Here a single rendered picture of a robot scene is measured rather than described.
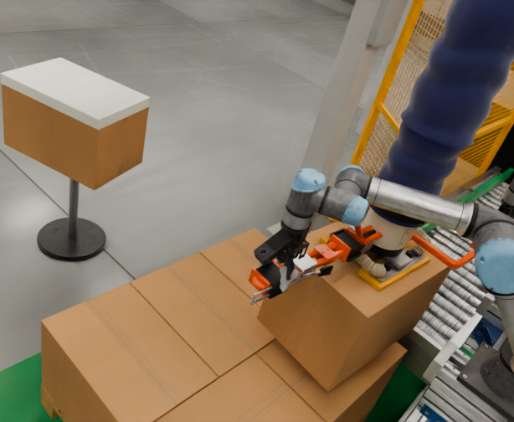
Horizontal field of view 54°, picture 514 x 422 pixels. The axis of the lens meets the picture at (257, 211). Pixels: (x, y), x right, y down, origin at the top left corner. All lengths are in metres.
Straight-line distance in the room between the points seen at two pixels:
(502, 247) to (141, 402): 1.28
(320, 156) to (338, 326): 1.71
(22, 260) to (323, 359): 1.94
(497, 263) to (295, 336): 0.90
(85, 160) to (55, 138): 0.19
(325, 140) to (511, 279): 2.12
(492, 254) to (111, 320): 1.45
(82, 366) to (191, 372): 0.39
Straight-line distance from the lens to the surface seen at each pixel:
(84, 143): 2.59
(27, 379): 2.66
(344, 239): 1.69
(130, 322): 2.14
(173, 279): 2.34
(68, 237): 3.31
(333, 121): 3.19
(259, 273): 1.43
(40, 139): 2.80
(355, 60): 3.06
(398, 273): 1.89
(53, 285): 3.05
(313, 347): 1.90
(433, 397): 1.88
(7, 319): 2.90
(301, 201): 1.26
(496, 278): 1.30
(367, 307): 1.71
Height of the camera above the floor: 2.15
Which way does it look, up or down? 34 degrees down
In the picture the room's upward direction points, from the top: 16 degrees clockwise
